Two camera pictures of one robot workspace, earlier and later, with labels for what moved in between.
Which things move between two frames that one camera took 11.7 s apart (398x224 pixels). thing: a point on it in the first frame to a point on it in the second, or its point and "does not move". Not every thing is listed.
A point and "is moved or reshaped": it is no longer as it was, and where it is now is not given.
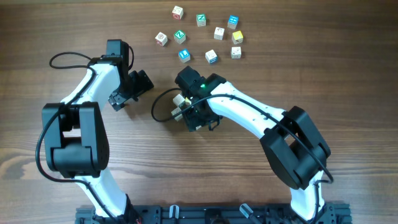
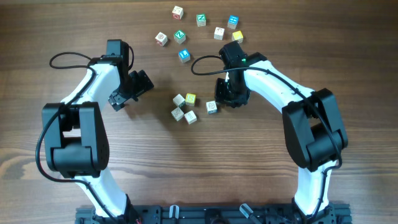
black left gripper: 143,83 does not move
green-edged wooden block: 176,111 does not move
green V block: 178,99 does not move
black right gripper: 193,121 to 221,98
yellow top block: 188,101 does not move
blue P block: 211,57 is moved or reshaped
